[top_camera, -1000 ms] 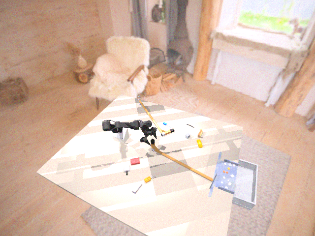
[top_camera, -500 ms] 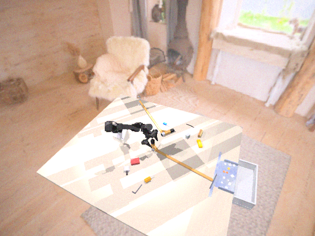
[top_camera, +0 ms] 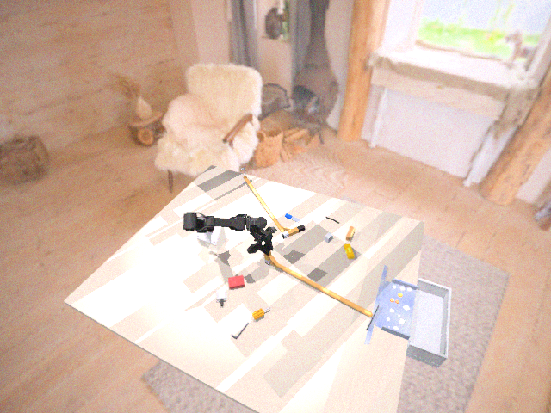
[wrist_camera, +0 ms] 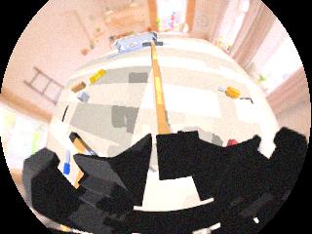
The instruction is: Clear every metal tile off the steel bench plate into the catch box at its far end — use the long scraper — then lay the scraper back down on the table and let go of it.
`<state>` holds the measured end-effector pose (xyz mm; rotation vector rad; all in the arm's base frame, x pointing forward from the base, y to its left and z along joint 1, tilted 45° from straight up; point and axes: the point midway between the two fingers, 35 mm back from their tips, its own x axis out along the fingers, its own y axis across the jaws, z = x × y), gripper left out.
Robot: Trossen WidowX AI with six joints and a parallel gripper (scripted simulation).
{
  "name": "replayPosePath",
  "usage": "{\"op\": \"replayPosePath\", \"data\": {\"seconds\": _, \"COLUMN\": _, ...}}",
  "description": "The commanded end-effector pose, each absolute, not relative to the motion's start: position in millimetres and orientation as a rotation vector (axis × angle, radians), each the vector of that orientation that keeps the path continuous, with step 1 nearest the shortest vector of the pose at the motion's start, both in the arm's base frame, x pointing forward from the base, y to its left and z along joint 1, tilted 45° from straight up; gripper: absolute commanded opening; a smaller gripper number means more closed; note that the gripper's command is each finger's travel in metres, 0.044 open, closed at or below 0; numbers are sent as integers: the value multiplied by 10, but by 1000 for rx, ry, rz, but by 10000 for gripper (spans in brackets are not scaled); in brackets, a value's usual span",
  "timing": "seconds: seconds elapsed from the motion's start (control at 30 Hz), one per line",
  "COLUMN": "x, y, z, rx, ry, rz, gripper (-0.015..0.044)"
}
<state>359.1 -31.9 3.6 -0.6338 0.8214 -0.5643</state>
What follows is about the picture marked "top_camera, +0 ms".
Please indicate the long orange l-shaped rod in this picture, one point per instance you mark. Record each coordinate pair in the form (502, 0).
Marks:
(286, 232)

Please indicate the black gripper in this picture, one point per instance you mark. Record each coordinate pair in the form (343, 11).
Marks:
(254, 248)

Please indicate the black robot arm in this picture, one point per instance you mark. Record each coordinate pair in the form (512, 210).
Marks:
(203, 223)

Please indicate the red rectangular block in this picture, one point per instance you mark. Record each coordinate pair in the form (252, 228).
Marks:
(236, 282)

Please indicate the yellow rectangular block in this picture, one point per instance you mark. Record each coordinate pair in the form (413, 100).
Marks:
(349, 251)

